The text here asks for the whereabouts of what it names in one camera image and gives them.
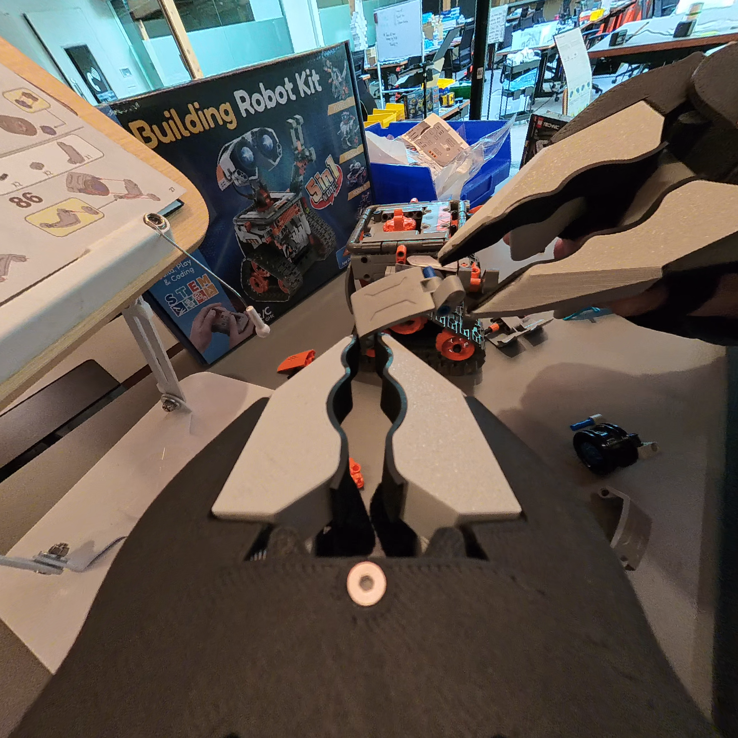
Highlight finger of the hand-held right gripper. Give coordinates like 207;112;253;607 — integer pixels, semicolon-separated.
436;101;671;265
468;179;738;321

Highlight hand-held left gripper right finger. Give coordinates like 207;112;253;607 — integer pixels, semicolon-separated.
371;336;524;555

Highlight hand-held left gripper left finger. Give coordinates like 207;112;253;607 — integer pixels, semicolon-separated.
211;336;371;555

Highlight white curved panel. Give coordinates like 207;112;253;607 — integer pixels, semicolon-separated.
349;265;468;376

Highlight grey grooved curved panel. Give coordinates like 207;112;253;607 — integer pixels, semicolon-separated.
600;487;652;572

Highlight person's right forearm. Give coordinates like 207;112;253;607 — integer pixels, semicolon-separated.
663;314;738;347

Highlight person's right hand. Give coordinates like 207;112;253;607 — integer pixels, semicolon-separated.
552;238;675;318

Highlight black toy set box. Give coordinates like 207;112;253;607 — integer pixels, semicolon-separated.
522;112;577;168

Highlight blue plastic bin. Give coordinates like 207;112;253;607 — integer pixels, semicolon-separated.
366;118;513;203

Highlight white easel sign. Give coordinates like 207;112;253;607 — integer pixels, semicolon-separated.
553;26;595;116

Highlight clear plastic bags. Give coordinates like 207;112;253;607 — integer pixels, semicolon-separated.
369;112;514;197

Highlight black floor lamp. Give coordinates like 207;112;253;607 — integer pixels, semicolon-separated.
468;0;491;121

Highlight white sticker sheet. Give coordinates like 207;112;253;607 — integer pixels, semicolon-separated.
401;112;468;168

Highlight white book stand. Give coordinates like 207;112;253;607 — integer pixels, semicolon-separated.
0;37;278;675

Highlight grey orange tracked toy robot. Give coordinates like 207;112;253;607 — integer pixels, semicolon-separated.
345;199;502;378

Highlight whiteboard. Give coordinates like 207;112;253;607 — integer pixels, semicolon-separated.
374;0;424;64

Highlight blue robot kit box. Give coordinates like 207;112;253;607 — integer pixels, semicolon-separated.
110;43;372;367

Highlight open instruction booklet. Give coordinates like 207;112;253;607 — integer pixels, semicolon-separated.
0;63;188;306

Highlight grey bracket with orange bush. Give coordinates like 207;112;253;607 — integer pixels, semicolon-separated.
484;316;554;348

